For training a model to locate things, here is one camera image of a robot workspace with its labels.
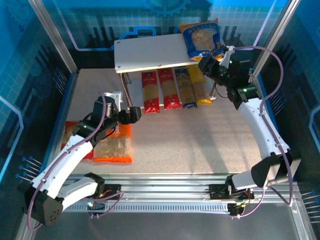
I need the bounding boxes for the yellow spaghetti pack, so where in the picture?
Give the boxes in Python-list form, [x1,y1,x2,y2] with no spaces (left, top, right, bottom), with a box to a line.
[187,64,213,106]

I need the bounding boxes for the red spaghetti pack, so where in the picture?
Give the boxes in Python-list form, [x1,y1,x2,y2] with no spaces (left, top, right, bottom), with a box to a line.
[157,67,181,111]
[141,71,161,115]

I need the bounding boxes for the blue pasta bag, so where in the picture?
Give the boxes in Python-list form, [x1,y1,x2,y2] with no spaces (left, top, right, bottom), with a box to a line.
[179,17,227,62]

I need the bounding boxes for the orange pasta bag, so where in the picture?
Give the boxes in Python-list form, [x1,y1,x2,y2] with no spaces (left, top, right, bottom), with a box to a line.
[92,123,133,164]

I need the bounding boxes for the dark blue spaghetti pack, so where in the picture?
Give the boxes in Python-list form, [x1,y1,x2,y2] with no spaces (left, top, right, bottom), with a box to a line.
[174,67,198,110]

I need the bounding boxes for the red macaroni bag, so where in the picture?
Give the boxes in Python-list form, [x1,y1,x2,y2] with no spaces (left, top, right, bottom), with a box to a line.
[61,121,95,161]

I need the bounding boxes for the white two-tier shelf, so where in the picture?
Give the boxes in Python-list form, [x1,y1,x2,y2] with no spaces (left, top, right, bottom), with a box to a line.
[113,33,226,115]

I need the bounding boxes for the small black controller box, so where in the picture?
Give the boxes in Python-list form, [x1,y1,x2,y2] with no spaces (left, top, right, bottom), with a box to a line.
[86,201,106,211]
[227,203,245,216]

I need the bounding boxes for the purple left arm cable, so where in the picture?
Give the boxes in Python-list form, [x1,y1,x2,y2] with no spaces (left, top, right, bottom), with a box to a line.
[26,94,125,231]

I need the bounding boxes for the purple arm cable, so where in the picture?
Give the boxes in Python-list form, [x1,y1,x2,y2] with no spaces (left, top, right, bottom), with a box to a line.
[231,45,295,220]
[26,94,125,231]

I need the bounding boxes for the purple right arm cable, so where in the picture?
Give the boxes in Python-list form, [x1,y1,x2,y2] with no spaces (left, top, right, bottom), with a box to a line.
[231,45,295,220]

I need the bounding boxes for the aluminium enclosure post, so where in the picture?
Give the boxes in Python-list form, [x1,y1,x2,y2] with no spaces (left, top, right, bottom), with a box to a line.
[27,0,79,75]
[251,0,301,75]

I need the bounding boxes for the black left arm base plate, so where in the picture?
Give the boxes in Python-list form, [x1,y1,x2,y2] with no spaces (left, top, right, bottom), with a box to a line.
[102,183,123,201]

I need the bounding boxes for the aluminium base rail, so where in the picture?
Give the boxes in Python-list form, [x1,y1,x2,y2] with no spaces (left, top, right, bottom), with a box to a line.
[49,173,300,203]

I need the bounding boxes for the white slotted cable duct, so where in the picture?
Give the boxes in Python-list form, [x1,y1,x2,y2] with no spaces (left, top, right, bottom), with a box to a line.
[67,201,238,215]

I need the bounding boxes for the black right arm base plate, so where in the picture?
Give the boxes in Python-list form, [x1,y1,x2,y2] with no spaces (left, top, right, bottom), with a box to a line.
[208,183,255,201]

